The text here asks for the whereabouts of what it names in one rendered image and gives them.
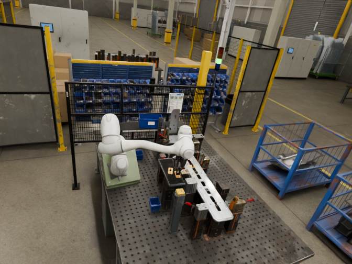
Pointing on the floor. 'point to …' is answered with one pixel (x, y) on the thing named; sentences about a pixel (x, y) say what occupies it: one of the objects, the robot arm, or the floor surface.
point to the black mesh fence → (125, 112)
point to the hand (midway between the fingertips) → (178, 170)
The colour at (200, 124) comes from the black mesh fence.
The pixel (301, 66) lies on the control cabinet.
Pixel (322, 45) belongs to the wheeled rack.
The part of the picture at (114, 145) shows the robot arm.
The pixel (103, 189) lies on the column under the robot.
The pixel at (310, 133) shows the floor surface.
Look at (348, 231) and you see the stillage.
